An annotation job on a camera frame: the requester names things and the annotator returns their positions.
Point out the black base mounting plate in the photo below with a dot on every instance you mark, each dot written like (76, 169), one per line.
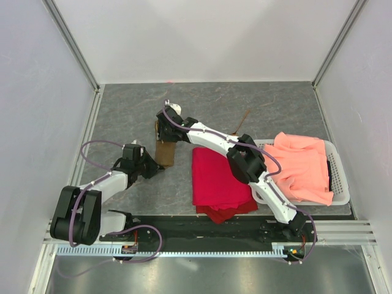
(225, 244)

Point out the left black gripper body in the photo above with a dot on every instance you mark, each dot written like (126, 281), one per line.
(144, 165)

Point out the brown fabric napkin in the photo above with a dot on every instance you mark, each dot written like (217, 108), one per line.
(165, 151)

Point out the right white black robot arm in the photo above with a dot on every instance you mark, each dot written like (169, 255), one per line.
(248, 163)

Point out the salmon pink cloth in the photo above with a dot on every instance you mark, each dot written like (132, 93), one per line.
(304, 176)

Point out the copper brown spoon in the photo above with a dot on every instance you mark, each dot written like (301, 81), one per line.
(241, 122)

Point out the right aluminium corner post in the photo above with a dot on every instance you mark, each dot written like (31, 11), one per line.
(339, 40)

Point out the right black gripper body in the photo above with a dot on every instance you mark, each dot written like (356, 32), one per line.
(165, 133)

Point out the white plastic basket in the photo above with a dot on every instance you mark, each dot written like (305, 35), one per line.
(339, 185)

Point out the left aluminium corner post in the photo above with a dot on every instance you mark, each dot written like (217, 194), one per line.
(60, 22)

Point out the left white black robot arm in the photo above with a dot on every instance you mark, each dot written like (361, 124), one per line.
(78, 214)

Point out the dark red cloth underneath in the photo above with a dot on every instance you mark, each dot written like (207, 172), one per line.
(221, 215)

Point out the grey slotted cable duct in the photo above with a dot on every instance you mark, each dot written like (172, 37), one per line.
(110, 250)

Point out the aluminium corner post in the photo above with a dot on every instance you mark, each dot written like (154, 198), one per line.
(339, 40)
(60, 22)

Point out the black cloth in basket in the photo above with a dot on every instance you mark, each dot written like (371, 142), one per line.
(329, 175)

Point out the red folded cloth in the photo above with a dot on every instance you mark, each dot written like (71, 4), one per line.
(214, 187)

